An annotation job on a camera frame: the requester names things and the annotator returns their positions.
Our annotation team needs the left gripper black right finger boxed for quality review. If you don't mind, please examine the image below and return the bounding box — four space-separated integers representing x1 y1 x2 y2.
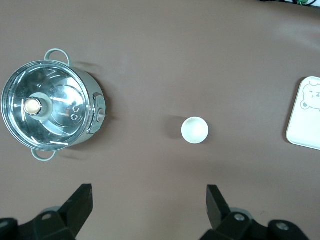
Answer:
199 184 308 240

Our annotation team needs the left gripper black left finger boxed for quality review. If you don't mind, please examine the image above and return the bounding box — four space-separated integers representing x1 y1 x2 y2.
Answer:
0 183 94 240

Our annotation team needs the white IKEA cup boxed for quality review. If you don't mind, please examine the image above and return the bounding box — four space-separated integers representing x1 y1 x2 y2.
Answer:
181 116 210 145

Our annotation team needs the glass pot lid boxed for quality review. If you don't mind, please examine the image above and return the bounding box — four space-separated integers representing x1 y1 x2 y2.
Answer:
1 60 92 152

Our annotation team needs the beige tray with bear print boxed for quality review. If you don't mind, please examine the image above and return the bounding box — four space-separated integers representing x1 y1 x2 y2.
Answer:
285 76 320 151

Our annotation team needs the sage green electric pot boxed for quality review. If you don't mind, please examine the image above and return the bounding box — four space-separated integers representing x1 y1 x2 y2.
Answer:
1 48 109 162

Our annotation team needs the black cable bundle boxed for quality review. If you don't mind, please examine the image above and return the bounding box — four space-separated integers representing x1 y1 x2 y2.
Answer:
257 0 320 7

